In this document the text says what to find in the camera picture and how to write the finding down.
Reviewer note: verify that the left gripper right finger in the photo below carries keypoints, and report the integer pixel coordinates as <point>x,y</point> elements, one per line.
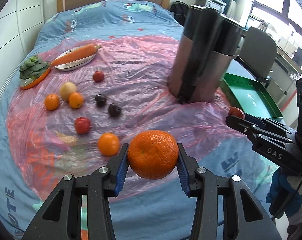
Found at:
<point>244,217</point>

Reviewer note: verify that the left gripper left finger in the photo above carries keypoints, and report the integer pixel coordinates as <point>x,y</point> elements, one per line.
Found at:
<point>59,217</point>

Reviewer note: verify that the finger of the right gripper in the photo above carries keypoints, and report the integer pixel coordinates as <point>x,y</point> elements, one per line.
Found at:
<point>248,125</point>
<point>273,125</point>

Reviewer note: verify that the small orange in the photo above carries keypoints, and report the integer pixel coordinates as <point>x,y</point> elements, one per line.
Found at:
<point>108,144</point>

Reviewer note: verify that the red apple fruit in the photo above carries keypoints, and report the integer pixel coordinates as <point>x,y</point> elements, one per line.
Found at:
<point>82,125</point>

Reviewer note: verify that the large orange mandarin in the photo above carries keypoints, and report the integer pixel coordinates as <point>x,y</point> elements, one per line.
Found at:
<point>153,154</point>

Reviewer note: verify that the dark plum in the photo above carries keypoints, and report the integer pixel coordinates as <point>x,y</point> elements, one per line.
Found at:
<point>100,100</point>
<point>114,110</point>

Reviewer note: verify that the right blue white gloved hand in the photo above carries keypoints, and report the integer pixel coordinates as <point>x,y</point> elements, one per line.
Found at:
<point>285,196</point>

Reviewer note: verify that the green tray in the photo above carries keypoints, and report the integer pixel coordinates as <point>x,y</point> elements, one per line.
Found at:
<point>250,96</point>

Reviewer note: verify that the desk by window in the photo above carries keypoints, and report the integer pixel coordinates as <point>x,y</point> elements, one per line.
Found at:
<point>283,76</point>

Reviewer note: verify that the grey office chair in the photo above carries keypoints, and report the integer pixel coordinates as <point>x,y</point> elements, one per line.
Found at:
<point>257,54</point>

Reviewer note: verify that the black silver cylindrical appliance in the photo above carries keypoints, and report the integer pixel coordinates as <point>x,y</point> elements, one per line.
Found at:
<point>207,46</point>

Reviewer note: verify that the pink plastic sheet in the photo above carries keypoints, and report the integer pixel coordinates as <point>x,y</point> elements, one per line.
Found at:
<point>45,145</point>

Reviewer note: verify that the yellow pear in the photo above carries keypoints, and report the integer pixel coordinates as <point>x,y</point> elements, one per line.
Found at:
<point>66,90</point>

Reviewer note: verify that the grey printer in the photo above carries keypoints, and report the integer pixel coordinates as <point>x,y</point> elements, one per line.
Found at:
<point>217,5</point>

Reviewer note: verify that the black backpack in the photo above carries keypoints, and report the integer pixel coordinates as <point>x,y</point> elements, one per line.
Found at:
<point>180,11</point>

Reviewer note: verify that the orange oval dish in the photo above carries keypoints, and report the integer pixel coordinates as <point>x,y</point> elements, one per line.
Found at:
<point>25,85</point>

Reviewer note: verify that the small red tomato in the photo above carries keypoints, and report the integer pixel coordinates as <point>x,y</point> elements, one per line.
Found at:
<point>98,76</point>

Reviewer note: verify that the white oval plate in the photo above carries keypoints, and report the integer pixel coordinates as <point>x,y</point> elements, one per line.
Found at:
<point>74,64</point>

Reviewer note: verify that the green leafy bok choy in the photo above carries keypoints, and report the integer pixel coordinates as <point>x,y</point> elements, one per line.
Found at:
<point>33,68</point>

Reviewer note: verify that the large orange carrot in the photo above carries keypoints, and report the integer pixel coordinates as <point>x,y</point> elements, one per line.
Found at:
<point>77,54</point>

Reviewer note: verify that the white wardrobe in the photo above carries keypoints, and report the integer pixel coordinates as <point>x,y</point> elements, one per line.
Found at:
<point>20,23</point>

